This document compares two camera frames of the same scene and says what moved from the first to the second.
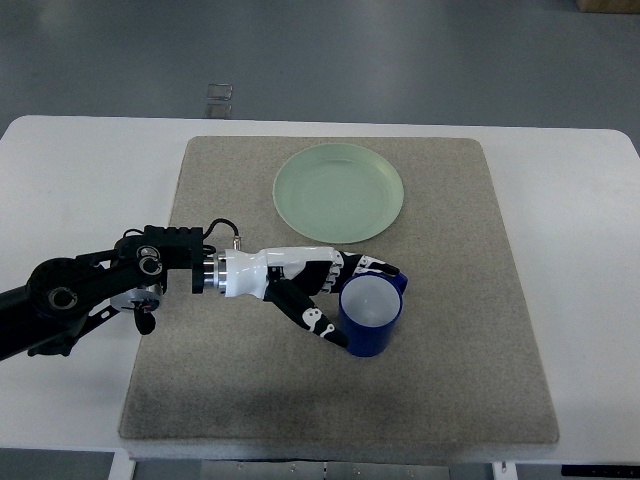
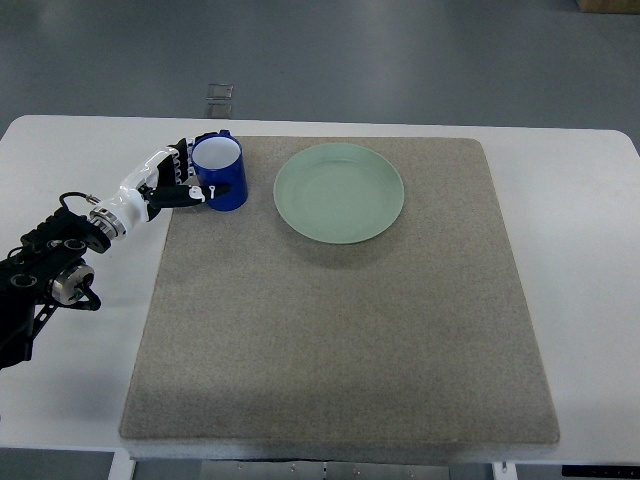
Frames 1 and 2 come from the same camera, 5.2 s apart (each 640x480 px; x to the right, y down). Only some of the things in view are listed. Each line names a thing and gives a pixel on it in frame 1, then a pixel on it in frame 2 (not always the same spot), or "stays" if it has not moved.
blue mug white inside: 369,307 to 218,160
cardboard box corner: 609,6 stays
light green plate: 338,193 stays
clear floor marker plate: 218,105 stays
